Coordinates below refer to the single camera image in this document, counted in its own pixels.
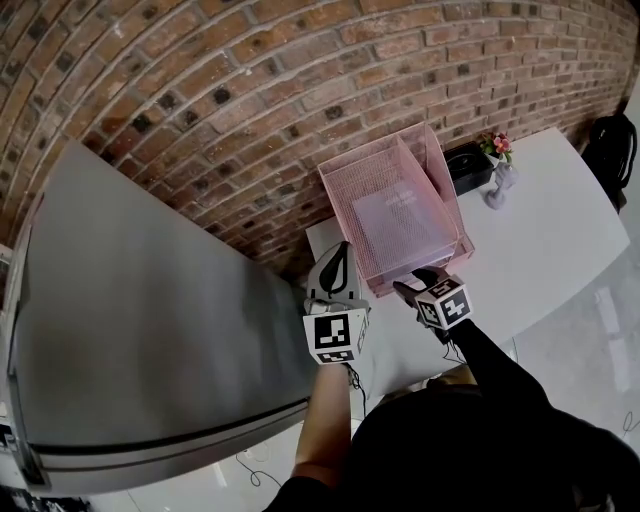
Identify person's tan trousers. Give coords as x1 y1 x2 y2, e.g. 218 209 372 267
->
426 371 477 390

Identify lavender spiral notebook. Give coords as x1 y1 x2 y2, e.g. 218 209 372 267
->
351 189 444 269

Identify black bag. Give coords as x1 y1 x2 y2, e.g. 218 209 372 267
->
581 113 640 202

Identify person's right forearm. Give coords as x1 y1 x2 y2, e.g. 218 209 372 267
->
446 317 547 417

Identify black box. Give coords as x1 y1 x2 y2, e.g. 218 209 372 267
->
441 141 497 197

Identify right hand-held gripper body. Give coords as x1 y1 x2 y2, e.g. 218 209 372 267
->
413 274 474 332

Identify person's black top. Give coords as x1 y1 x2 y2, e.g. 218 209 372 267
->
262 378 640 512

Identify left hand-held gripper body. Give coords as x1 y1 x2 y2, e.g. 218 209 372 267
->
301 240 374 367

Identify pink wire mesh tray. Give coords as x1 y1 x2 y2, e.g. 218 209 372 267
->
317 120 476 300

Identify black floor cable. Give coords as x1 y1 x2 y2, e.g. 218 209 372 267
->
233 448 282 490

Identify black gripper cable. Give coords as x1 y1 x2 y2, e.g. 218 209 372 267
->
345 363 370 417

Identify person's left forearm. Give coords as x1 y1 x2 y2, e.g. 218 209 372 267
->
293 363 354 482

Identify grey vase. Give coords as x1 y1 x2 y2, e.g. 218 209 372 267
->
482 159 520 212

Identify pink flower bunch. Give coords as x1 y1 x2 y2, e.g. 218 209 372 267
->
478 131 516 164

